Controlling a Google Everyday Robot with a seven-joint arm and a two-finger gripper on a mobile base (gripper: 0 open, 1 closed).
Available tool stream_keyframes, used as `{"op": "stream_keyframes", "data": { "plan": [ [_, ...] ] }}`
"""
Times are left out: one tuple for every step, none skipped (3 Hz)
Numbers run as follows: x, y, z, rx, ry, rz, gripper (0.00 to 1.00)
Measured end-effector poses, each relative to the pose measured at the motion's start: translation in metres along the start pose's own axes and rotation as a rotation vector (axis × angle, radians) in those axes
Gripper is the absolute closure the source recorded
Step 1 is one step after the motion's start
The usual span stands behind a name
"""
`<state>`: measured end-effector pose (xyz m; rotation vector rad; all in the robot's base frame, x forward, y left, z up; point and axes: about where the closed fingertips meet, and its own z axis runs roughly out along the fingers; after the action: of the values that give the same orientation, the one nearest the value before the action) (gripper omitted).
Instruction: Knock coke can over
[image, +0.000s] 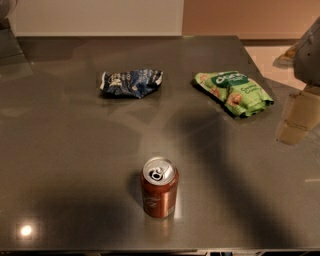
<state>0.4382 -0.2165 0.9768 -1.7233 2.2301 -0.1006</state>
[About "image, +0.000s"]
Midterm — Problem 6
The red coke can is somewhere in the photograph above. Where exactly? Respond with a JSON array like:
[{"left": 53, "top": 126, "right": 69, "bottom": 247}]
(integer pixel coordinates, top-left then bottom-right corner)
[{"left": 140, "top": 156, "right": 179, "bottom": 218}]

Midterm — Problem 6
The blue crumpled chip bag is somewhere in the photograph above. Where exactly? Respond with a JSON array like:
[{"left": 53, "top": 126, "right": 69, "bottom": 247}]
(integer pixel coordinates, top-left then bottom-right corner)
[{"left": 100, "top": 69, "right": 163, "bottom": 99}]

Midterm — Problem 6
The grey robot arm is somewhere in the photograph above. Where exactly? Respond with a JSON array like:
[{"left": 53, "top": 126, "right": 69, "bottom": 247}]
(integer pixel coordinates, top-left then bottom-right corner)
[{"left": 277, "top": 17, "right": 320, "bottom": 145}]

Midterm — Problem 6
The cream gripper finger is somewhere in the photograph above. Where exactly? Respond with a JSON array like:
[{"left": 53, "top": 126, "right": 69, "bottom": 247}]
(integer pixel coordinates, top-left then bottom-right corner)
[{"left": 276, "top": 85, "right": 320, "bottom": 145}]

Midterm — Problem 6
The green snack bag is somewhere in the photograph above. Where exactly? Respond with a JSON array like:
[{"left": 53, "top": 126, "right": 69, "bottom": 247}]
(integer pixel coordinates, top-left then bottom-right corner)
[{"left": 195, "top": 71, "right": 274, "bottom": 117}]

